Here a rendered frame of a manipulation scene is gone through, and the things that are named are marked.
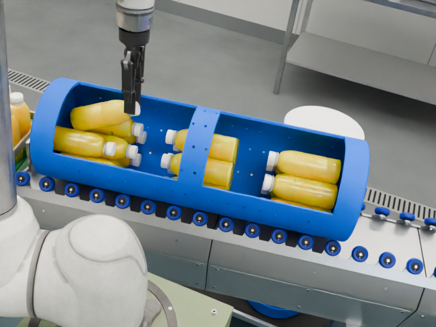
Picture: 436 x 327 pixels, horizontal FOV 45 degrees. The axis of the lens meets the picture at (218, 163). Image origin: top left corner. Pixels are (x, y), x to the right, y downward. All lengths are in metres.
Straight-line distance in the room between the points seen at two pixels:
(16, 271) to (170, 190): 0.56
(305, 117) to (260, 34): 3.12
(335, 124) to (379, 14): 2.88
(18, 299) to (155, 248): 0.67
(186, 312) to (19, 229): 0.40
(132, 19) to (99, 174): 0.42
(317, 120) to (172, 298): 0.94
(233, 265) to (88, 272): 0.72
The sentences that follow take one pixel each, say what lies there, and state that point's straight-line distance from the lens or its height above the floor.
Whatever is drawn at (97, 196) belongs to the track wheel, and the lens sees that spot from 1.52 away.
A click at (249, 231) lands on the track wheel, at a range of 1.46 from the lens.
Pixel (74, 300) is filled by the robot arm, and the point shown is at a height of 1.25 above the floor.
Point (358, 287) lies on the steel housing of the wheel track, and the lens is 1.56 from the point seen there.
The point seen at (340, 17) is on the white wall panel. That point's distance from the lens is 4.73.
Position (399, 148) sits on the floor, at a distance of 3.89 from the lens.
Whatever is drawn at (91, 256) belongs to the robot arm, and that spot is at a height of 1.33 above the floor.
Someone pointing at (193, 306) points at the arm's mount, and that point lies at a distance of 1.15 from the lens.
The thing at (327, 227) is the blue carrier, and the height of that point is 1.06.
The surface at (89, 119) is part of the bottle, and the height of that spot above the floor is 1.17.
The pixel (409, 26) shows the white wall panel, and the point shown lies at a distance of 4.69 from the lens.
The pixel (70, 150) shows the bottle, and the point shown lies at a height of 1.09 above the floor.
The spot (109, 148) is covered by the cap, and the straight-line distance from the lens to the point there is 1.45.
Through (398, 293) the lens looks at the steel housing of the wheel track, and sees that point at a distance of 1.58.
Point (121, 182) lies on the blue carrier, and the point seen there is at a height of 1.06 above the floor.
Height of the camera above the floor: 1.97
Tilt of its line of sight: 37 degrees down
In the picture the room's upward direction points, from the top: 9 degrees clockwise
